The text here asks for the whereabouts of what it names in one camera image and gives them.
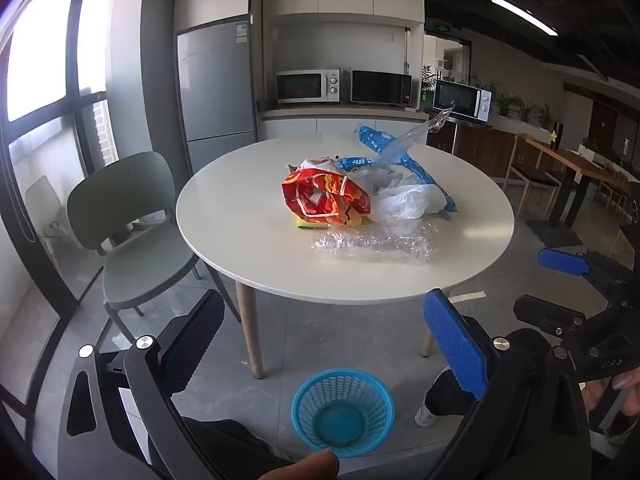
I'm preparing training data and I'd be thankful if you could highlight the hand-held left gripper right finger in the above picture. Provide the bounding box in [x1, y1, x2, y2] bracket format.
[422, 288, 593, 480]

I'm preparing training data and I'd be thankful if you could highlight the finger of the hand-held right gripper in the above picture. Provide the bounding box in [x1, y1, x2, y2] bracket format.
[513, 295, 608, 345]
[538, 248, 626, 293]

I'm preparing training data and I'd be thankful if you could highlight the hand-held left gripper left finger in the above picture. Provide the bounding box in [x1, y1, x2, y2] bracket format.
[55, 289, 226, 480]

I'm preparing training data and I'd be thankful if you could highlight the clear plastic bag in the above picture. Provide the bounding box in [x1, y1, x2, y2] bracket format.
[312, 222, 441, 264]

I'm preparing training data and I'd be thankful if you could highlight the blue plastic basket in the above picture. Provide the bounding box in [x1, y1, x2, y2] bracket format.
[291, 368, 396, 458]

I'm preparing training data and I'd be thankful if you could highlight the white plastic bag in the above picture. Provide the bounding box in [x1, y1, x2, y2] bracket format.
[372, 185, 446, 221]

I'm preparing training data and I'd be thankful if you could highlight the blue clear plastic wrapper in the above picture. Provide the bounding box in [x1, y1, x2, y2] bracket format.
[336, 105, 460, 216]

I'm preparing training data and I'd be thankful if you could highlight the yellow green sponge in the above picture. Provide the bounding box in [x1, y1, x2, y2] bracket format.
[292, 215, 373, 233]

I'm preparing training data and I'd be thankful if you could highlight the red snack bag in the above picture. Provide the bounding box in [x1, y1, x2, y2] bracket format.
[281, 157, 373, 226]

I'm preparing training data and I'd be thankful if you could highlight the person's right hand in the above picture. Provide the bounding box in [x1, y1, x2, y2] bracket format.
[581, 366, 640, 423]

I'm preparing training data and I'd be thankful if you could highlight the person's left hand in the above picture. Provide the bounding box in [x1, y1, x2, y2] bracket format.
[262, 449, 341, 480]

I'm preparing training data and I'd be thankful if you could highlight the person's right leg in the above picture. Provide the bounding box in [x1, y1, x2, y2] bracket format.
[425, 329, 553, 418]

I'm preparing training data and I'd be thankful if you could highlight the person's right white shoe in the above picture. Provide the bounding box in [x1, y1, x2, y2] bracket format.
[414, 366, 453, 428]

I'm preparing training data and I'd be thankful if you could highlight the wooden chair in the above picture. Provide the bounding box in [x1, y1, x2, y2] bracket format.
[504, 134, 563, 206]

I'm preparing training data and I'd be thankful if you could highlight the long wooden table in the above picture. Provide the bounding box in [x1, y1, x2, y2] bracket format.
[517, 132, 631, 246]

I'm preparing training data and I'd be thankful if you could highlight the dark wooden cabinet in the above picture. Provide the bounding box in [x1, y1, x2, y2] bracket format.
[427, 120, 521, 178]

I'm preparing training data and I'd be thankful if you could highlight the round white table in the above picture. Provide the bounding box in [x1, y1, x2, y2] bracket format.
[176, 132, 516, 380]

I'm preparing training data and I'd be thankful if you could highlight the brown wooden door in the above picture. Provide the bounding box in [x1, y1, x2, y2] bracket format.
[590, 100, 621, 148]

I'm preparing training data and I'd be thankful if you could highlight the row of green plants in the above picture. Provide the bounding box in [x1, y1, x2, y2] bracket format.
[472, 77, 558, 131]

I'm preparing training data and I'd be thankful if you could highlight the green chair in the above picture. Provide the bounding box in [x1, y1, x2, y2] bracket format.
[66, 151, 242, 361]

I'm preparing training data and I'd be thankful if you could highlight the white microwave oven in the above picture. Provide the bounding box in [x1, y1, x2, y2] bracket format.
[432, 79, 493, 122]
[276, 68, 342, 105]

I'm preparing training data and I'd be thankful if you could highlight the green potted plant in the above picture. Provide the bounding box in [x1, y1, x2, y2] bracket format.
[420, 64, 440, 111]

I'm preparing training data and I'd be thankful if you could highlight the white kitchen counter cabinet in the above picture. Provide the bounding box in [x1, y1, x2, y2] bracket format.
[257, 105, 436, 148]

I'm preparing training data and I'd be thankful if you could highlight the ceiling light bar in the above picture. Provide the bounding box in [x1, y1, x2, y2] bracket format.
[491, 0, 559, 37]

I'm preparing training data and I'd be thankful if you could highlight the black microwave oven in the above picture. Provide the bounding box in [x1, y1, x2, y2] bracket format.
[351, 70, 413, 107]

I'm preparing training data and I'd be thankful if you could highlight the grey refrigerator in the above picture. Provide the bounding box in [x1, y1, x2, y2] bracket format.
[176, 14, 258, 177]

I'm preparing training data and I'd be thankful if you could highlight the black window frame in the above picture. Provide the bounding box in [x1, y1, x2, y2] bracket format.
[0, 0, 126, 461]

